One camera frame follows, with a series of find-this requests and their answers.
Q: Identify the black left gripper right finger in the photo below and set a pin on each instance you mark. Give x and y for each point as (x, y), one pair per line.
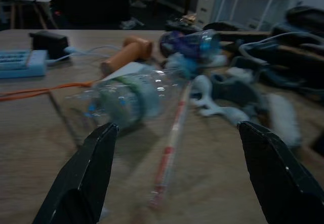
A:
(278, 178)

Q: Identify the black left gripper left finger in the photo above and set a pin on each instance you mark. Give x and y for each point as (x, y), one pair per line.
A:
(83, 178)

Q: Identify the clear plastic bottle green label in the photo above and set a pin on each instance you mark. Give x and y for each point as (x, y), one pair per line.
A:
(131, 95)

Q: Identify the red white wrapped straw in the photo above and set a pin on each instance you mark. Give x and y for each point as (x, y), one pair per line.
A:
(165, 155)

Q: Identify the light blue power strip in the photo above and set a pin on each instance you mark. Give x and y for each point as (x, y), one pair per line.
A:
(22, 64)

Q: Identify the black bag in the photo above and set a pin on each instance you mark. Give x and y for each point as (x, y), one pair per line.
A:
(298, 44)

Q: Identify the black power adapter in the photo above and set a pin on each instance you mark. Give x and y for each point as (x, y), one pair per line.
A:
(50, 43)

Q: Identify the crushed bottle purple label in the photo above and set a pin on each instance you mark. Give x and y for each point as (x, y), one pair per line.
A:
(187, 43)

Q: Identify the dark low table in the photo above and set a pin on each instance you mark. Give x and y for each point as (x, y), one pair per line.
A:
(93, 4)

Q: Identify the wooden leg chair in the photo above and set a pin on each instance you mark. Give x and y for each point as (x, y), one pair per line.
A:
(25, 1)

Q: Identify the white drawer cabinet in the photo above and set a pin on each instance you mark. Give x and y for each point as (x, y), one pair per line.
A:
(206, 1)

